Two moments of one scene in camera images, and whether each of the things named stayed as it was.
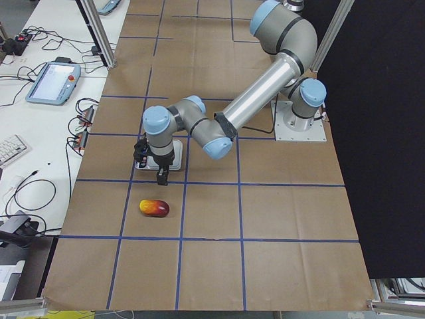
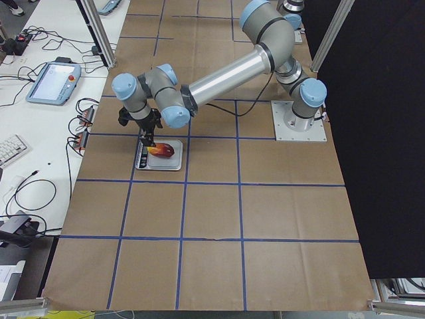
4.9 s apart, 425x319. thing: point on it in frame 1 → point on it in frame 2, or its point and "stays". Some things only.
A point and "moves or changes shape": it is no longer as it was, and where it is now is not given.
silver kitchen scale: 151,163 stays
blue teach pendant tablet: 54,84 stays
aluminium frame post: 93,23 stays
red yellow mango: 154,208 moves or changes shape
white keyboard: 10,148 stays
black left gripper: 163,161 → 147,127
